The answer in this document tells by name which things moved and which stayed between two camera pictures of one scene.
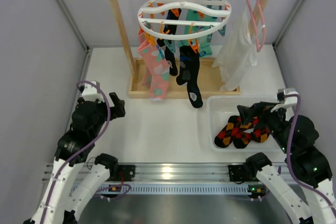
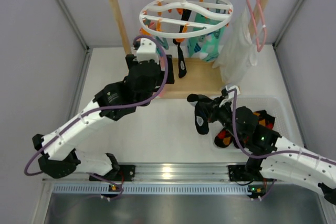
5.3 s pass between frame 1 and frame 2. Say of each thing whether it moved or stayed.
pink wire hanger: stayed
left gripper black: moved
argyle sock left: stayed
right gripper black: moved
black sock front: moved
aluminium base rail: stayed
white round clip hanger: stayed
